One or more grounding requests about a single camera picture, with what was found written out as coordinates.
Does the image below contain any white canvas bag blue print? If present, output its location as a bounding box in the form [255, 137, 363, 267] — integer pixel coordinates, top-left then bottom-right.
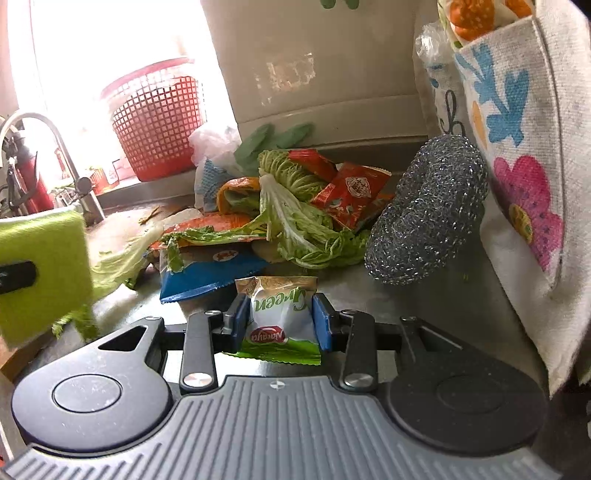
[413, 60, 485, 153]

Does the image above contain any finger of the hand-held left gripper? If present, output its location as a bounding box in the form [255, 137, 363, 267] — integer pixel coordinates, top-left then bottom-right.
[0, 261, 38, 296]

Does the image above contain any green snack packet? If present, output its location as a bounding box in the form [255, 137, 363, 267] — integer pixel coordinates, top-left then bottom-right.
[222, 276, 322, 365]

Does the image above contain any wooden cutting board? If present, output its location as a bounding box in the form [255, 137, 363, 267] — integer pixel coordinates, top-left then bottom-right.
[0, 203, 185, 384]

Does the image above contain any red plastic basket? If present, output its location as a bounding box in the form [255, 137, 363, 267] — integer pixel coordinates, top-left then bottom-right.
[100, 58, 205, 182]

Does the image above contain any orange patterned cloth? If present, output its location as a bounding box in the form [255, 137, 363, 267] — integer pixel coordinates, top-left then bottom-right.
[436, 0, 536, 49]

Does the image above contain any red thermos flask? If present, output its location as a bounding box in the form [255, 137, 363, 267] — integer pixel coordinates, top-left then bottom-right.
[9, 152, 54, 215]

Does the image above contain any clear plastic bag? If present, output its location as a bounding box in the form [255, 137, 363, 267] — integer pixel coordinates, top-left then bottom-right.
[414, 22, 458, 70]

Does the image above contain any blue snack packet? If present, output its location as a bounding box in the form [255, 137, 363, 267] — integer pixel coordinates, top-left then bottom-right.
[159, 247, 269, 304]

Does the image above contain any red foil snack packet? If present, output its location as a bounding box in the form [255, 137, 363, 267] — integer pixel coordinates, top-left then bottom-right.
[310, 162, 394, 232]

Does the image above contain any orange curled wrapper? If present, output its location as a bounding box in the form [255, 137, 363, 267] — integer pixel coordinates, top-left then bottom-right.
[217, 176, 263, 215]

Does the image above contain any floral canvas bag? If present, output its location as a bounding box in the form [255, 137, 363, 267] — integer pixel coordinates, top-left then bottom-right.
[455, 0, 591, 398]

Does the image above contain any orange snack packet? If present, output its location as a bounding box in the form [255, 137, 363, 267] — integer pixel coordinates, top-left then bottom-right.
[161, 213, 269, 246]

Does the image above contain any steel kitchen faucet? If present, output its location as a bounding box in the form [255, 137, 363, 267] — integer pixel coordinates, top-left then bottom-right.
[0, 111, 106, 227]

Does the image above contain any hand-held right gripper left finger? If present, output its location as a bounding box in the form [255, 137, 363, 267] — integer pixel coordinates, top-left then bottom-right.
[96, 294, 251, 397]

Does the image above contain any steel wool scrubber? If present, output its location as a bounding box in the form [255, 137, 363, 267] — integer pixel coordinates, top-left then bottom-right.
[365, 135, 489, 284]

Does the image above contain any blue mesh cloth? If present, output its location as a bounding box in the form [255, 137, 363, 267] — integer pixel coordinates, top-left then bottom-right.
[196, 159, 232, 208]

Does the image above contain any green scrub sponge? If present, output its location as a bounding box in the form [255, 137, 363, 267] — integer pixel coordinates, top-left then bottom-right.
[0, 207, 95, 347]

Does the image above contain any red wrapper strip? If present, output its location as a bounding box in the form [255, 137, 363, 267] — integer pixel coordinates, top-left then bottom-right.
[287, 148, 340, 183]

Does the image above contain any white plastic bag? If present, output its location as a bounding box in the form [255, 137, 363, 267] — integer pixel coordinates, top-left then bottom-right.
[188, 124, 241, 167]

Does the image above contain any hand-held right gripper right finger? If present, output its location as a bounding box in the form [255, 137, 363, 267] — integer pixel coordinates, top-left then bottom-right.
[314, 295, 462, 393]

